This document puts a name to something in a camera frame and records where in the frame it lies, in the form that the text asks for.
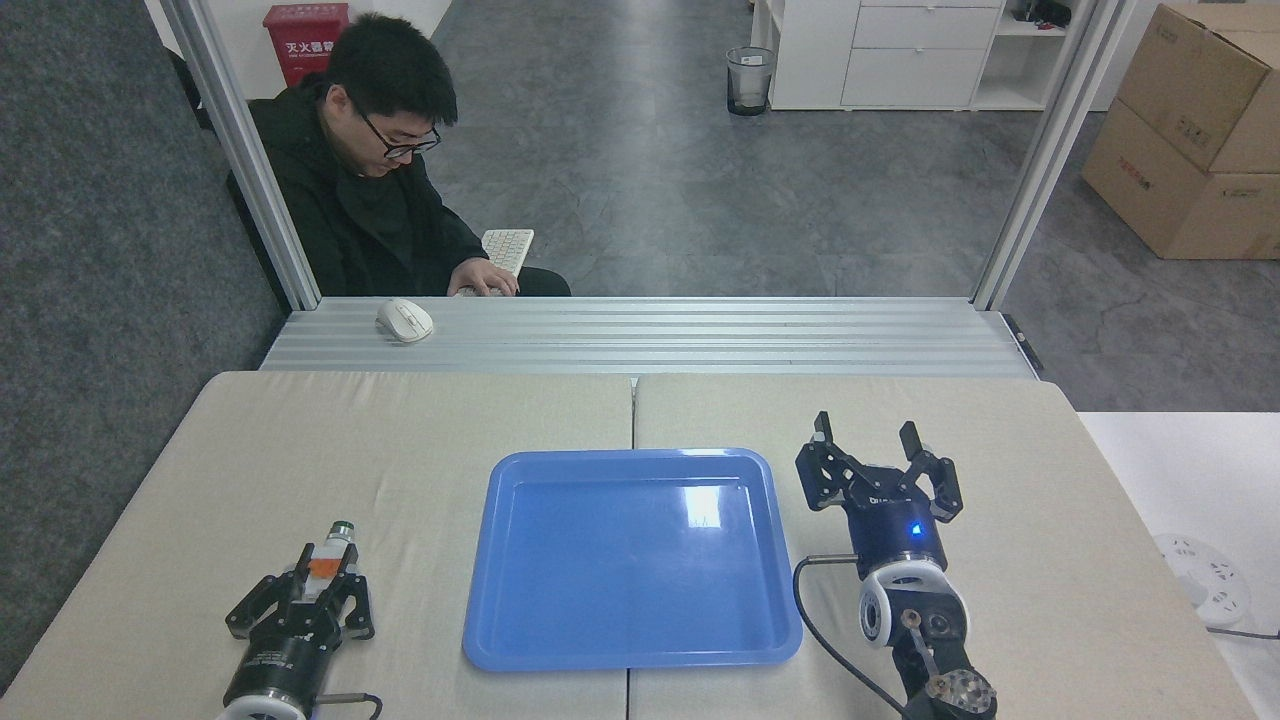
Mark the white keyboard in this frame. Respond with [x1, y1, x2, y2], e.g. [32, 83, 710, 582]
[480, 229, 535, 279]

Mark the red fire extinguisher box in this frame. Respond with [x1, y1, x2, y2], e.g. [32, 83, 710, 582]
[263, 3, 350, 89]

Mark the grey orange switch part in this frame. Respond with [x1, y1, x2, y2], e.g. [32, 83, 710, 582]
[305, 520, 359, 604]

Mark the white computer mouse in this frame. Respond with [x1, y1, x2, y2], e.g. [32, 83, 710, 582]
[375, 298, 435, 345]

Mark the large cardboard box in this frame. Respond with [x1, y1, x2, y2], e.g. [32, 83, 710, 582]
[1081, 98, 1280, 261]

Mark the silver aluminium post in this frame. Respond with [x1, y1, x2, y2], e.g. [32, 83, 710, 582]
[971, 0, 1141, 311]
[160, 0, 322, 311]

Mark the tilted cardboard box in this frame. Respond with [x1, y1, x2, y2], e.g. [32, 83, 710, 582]
[1116, 3, 1280, 175]

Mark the silver aluminium rail platform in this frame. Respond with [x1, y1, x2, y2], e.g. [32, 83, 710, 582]
[260, 296, 1043, 379]

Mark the white drawer cabinet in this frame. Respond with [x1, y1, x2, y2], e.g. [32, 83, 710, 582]
[750, 0, 1077, 112]

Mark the grey mesh waste bin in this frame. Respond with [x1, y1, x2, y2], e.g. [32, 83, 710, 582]
[726, 46, 777, 117]

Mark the blue plastic tray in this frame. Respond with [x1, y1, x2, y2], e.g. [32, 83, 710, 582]
[461, 448, 804, 672]

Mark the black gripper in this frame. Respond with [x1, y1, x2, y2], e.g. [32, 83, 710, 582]
[795, 411, 965, 579]
[222, 545, 377, 713]

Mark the white round power strip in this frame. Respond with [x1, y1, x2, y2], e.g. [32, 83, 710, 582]
[1152, 533, 1251, 629]

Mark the person's hand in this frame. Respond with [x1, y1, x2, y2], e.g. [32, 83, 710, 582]
[449, 258, 521, 299]

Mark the person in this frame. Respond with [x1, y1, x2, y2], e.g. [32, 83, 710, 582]
[228, 12, 573, 299]

